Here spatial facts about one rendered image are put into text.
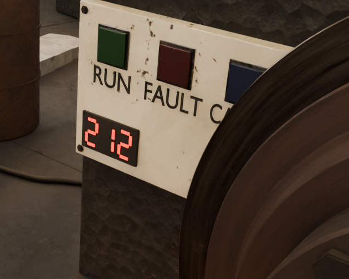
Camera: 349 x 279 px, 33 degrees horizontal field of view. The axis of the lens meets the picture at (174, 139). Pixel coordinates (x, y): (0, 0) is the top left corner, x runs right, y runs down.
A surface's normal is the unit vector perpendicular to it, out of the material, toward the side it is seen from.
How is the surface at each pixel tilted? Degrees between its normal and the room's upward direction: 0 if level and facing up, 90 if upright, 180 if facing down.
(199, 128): 90
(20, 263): 0
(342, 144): 50
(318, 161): 54
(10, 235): 0
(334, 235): 59
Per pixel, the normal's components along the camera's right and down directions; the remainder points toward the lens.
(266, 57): -0.57, 0.28
